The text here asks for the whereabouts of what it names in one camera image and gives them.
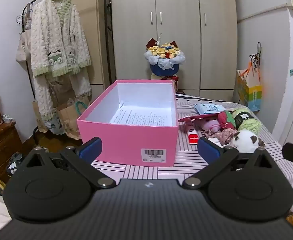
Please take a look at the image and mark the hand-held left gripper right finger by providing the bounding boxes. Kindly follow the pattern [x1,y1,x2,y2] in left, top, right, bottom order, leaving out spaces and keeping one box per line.
[181,137,274,190]

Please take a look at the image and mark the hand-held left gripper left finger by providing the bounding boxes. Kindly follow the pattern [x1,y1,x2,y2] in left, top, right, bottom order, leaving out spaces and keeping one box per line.
[24,137,117,189]

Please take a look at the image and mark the red white tube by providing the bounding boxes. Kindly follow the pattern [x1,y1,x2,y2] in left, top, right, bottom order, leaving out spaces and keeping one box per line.
[186,126,199,146]

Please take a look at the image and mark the pink floral cloth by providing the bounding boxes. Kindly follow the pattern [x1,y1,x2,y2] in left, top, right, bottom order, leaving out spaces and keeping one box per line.
[206,128,239,145]

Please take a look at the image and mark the light pink plush toy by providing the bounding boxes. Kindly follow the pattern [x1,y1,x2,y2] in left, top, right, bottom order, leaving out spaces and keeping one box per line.
[199,119,223,133]

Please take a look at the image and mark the pink cardboard box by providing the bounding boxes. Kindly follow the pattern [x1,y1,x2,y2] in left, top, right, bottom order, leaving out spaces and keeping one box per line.
[77,79,179,167]

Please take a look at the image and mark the white brown plush toy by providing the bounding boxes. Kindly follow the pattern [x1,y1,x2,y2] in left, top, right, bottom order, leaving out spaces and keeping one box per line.
[228,130,265,153]

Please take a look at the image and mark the blue white tissue packet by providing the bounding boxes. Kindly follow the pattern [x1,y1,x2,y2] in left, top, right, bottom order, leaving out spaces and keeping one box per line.
[195,103,225,114]

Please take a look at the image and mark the green yarn ball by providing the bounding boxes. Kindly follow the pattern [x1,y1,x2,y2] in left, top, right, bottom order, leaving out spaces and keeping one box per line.
[233,108,262,135]

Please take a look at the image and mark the brown paper bag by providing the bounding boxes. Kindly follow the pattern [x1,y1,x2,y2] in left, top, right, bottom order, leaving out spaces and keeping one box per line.
[32,100,49,133]
[57,97,91,140]

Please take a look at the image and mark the printed paper sheet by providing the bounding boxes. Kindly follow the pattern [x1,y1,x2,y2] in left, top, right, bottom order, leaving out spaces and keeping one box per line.
[109,106,171,126]

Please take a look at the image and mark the cream fleece pajama pants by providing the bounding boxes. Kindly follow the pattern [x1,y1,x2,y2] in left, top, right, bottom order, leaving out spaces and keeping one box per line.
[33,66,92,134]

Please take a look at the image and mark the colourful paper bag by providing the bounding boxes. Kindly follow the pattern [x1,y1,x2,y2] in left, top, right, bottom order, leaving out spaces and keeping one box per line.
[236,62,263,112]

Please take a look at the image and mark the dark bundle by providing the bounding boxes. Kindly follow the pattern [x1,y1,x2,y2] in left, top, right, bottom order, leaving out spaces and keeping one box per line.
[7,152,25,177]

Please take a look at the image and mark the wooden nightstand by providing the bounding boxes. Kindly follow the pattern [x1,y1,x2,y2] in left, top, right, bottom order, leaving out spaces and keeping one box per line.
[0,120,21,183]

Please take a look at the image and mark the cream gift box red ribbon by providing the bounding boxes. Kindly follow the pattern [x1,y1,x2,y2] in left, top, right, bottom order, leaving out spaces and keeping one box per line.
[150,72,179,92]

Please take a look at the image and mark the yellow blue flower bouquet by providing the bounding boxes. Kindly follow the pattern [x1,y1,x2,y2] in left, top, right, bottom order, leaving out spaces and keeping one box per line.
[144,38,186,77]

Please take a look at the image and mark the black clothes rack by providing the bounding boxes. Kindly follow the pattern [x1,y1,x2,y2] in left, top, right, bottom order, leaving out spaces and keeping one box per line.
[22,0,116,140]

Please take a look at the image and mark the beige wardrobe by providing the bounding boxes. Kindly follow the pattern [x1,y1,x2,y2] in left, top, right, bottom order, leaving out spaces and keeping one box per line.
[111,0,238,100]

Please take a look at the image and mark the cream knitted robe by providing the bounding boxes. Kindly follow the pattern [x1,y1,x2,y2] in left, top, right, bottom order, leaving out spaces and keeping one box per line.
[30,0,92,78]

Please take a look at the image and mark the beige tote bag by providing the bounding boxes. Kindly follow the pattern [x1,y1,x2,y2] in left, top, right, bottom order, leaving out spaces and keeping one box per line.
[16,4,33,68]

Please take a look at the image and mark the bag with green handle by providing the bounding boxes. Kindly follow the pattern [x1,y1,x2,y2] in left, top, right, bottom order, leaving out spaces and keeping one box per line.
[75,101,89,117]

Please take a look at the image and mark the black cables on hook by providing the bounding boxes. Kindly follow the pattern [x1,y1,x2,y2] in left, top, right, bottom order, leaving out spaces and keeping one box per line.
[249,42,262,70]

